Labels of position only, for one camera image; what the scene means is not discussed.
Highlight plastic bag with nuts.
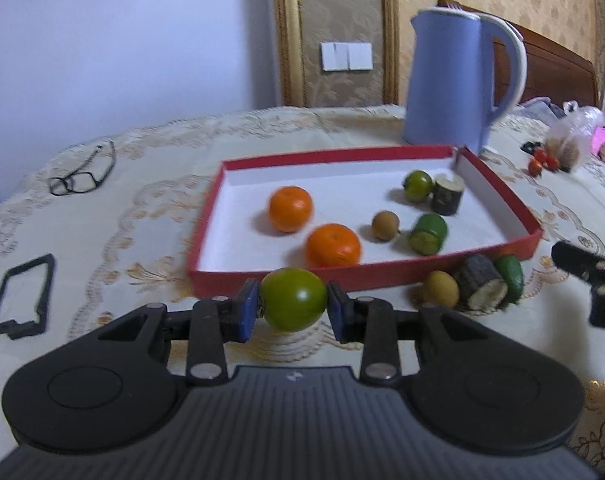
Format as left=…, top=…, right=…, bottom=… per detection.
left=545, top=101, right=605, bottom=172

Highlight white wall switch panel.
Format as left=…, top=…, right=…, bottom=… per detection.
left=320, top=42, right=373, bottom=72

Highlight wooden bed headboard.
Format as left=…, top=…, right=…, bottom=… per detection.
left=437, top=0, right=599, bottom=106

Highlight red cardboard tray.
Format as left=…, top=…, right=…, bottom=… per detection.
left=186, top=145, right=542, bottom=298

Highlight black rectangular plastic frame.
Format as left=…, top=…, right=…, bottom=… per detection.
left=0, top=254, right=56, bottom=340

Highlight blue electric kettle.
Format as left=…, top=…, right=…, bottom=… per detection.
left=403, top=6, right=527, bottom=154

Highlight cherry tomato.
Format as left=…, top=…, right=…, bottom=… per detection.
left=527, top=158, right=543, bottom=178
left=534, top=148, right=548, bottom=164
left=545, top=156, right=560, bottom=171

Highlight brown longan fruit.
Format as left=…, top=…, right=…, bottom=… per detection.
left=371, top=210, right=400, bottom=242
left=421, top=271, right=460, bottom=308

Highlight black eyeglasses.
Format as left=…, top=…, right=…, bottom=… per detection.
left=48, top=141, right=117, bottom=197

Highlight green avocado-like fruit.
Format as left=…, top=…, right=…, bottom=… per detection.
left=493, top=255, right=525, bottom=304

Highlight cut green fruit in tray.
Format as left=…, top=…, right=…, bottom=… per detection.
left=408, top=214, right=448, bottom=256

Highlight gold picture frame moulding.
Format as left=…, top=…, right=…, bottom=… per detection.
left=273, top=0, right=400, bottom=107

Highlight large orange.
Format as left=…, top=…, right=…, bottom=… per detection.
left=305, top=223, right=362, bottom=268

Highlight small orange in tray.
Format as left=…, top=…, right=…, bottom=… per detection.
left=268, top=186, right=313, bottom=233

